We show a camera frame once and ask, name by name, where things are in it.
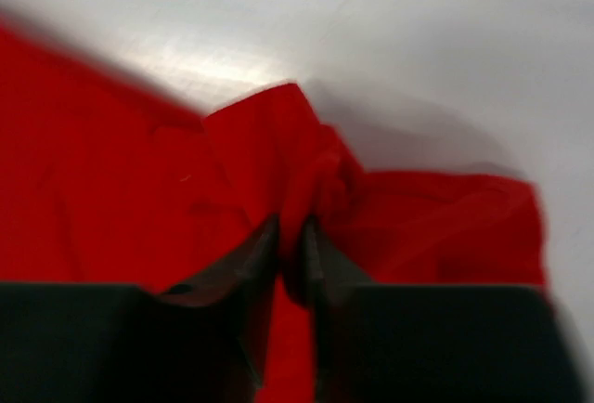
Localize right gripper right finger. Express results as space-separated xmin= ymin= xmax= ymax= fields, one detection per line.
xmin=301 ymin=219 xmax=587 ymax=402

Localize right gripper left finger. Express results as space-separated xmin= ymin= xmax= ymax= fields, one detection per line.
xmin=1 ymin=216 xmax=279 ymax=402

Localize red t shirt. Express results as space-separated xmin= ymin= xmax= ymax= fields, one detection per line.
xmin=0 ymin=15 xmax=551 ymax=403

